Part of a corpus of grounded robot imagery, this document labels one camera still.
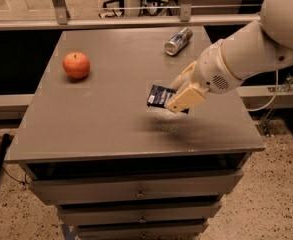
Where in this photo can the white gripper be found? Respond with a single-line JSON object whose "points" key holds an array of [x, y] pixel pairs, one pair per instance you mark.
{"points": [[210, 68]]}

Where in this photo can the blue rxbar blueberry wrapper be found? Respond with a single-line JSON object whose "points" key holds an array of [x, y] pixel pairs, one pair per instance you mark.
{"points": [[159, 96]]}

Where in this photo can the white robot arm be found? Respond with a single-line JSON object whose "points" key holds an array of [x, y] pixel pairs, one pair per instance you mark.
{"points": [[264, 45]]}

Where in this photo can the red apple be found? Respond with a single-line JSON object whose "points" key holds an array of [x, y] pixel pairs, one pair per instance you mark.
{"points": [[76, 65]]}

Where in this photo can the silver blue drink can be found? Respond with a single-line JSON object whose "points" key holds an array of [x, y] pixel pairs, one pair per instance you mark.
{"points": [[177, 42]]}

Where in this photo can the grey metal railing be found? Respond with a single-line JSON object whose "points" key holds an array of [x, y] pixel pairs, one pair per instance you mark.
{"points": [[18, 15]]}

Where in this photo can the grey drawer cabinet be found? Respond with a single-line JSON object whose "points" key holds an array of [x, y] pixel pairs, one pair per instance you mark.
{"points": [[100, 126]]}

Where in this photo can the middle grey drawer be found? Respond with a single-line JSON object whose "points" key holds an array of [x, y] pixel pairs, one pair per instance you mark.
{"points": [[139, 213]]}

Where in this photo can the grey drawer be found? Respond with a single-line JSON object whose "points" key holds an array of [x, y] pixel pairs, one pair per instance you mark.
{"points": [[142, 231], [137, 187], [139, 213]]}

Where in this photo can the bottom grey drawer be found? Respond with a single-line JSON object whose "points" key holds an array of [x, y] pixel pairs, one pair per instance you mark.
{"points": [[142, 231]]}

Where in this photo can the top grey drawer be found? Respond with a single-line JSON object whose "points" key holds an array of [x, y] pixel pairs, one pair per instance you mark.
{"points": [[137, 187]]}

